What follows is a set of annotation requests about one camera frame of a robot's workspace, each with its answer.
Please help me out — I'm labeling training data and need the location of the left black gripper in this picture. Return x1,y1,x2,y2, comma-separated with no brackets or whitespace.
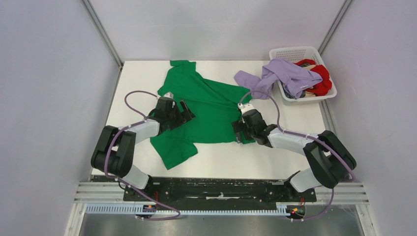
166,99,195,130

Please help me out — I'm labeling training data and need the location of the green t shirt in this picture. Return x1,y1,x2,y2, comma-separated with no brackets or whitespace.
150,60,252,170

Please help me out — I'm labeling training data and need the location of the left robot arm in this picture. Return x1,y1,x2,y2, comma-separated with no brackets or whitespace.
90,97,196,201

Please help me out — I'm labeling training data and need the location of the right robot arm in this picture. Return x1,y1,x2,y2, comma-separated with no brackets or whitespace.
232,109,357,201

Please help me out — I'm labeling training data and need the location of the lilac t shirt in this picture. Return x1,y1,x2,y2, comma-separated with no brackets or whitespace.
234,58,322,99

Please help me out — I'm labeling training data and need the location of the white plastic laundry basket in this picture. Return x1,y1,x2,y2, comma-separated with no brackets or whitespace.
269,46,337,106

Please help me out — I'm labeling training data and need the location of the red t shirt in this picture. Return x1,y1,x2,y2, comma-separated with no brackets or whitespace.
295,59,332,96

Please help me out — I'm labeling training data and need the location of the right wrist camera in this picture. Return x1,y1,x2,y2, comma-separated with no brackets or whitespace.
238,103,255,115

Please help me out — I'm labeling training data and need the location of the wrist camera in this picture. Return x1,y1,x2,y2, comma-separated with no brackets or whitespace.
163,92,174,100
238,103,255,115

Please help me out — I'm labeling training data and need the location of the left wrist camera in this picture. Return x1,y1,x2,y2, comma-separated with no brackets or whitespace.
163,92,174,100

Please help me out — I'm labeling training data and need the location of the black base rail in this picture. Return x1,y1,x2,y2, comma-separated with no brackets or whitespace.
143,177,317,211

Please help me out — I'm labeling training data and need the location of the white cable duct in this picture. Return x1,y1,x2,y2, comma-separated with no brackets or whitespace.
85,204,290,216

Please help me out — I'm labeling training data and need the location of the left aluminium frame post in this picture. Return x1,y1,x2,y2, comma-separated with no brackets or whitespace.
81,0,124,70

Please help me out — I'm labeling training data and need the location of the aluminium frame post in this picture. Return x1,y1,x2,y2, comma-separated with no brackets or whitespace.
81,0,124,70
318,0,354,54

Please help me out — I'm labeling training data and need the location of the right aluminium frame post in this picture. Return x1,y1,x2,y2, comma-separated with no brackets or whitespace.
318,0,354,54

